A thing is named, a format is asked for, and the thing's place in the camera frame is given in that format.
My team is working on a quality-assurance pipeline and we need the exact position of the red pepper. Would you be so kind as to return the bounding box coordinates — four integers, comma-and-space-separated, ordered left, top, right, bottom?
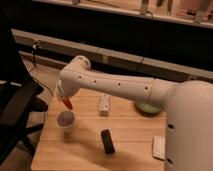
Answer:
63, 97, 73, 110

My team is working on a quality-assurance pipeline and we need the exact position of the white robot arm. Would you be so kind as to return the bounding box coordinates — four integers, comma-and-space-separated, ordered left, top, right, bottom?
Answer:
57, 55, 213, 171

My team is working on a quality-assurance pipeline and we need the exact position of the black remote control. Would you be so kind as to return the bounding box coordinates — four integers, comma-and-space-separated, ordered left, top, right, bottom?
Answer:
101, 129, 115, 154

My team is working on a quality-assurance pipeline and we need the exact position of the black cable on floor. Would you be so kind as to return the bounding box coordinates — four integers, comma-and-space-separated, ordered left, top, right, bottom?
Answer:
20, 43, 55, 98

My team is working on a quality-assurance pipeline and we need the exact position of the green bowl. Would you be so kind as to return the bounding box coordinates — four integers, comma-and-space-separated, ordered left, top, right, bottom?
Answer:
135, 102, 161, 115

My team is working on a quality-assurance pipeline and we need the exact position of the black office chair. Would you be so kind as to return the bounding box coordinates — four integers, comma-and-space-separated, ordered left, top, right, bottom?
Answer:
0, 17, 48, 165

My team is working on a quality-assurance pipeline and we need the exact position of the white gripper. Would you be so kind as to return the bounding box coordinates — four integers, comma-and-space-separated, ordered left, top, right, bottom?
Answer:
56, 80, 76, 103

